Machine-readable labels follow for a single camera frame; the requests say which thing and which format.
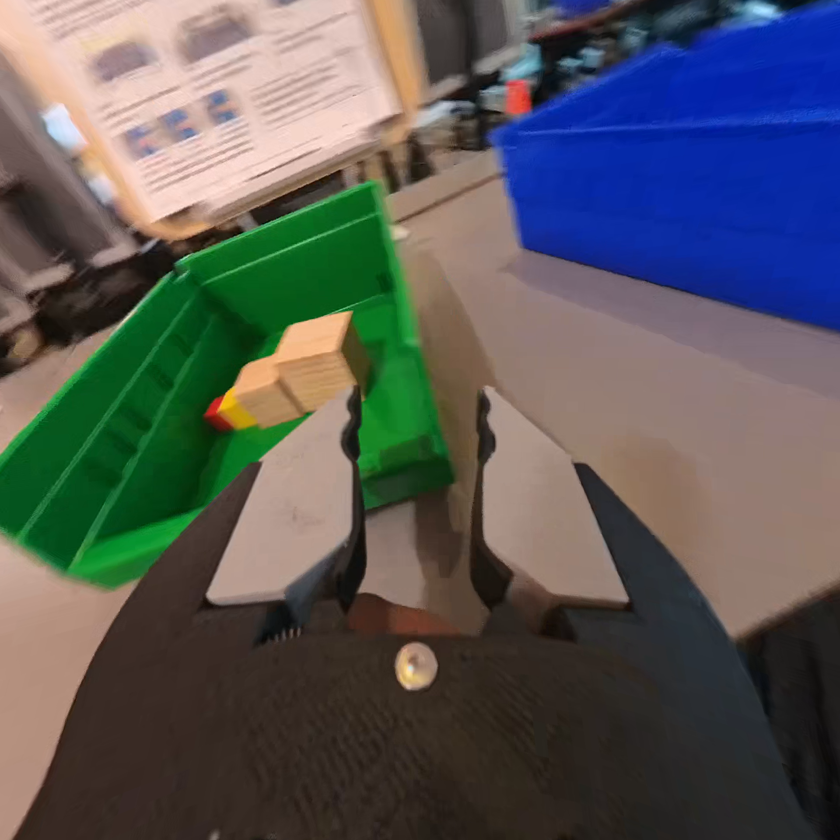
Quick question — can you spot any blue plastic bin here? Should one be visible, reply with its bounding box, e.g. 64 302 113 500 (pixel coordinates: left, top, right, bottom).
489 3 840 329

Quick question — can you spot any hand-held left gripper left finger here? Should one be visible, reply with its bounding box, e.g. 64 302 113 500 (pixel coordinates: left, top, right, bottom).
205 386 368 608

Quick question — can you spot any person's dark clothing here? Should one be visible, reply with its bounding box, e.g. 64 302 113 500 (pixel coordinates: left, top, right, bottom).
738 591 840 840

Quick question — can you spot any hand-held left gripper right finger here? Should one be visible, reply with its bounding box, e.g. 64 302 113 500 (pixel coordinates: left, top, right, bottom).
470 387 632 611

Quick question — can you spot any large wooden cube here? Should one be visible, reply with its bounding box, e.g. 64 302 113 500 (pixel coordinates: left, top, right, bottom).
274 311 371 416

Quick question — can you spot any grey panel rack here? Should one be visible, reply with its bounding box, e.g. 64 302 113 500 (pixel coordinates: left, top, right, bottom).
0 59 139 355

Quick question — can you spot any medium wooden cube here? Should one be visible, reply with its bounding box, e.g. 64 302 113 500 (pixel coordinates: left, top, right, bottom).
233 357 306 429

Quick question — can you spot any wooden stand board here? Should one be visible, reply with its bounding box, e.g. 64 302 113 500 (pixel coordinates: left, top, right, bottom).
0 0 427 240

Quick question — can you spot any yellow cube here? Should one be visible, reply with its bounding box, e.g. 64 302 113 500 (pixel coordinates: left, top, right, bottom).
217 388 258 431

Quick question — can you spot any green plastic bin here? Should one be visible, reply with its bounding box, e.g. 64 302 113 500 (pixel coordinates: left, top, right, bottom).
0 182 455 589

